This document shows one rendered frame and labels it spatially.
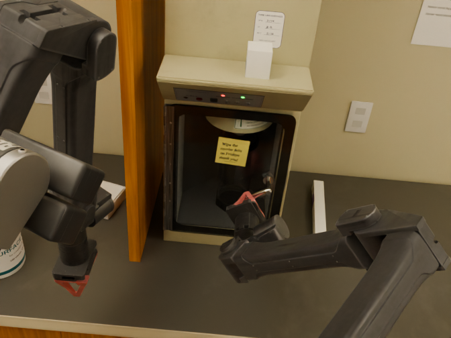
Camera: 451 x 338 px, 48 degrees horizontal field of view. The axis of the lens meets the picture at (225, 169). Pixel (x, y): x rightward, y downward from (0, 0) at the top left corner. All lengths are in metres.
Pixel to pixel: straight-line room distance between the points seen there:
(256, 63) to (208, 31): 0.14
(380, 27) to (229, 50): 0.62
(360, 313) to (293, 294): 0.75
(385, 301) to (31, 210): 0.42
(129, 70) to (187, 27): 0.15
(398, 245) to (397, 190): 1.13
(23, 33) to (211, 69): 0.53
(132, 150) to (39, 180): 0.77
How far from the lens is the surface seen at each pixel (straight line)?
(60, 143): 0.83
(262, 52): 1.04
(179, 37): 1.13
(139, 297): 1.34
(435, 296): 1.51
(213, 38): 1.12
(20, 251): 1.42
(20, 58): 0.63
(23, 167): 0.40
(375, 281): 0.67
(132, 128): 1.14
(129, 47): 1.06
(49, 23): 0.63
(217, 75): 1.06
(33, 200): 0.42
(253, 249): 1.01
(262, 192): 1.25
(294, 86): 1.05
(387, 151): 1.83
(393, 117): 1.76
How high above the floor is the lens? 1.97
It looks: 36 degrees down
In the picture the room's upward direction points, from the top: 5 degrees clockwise
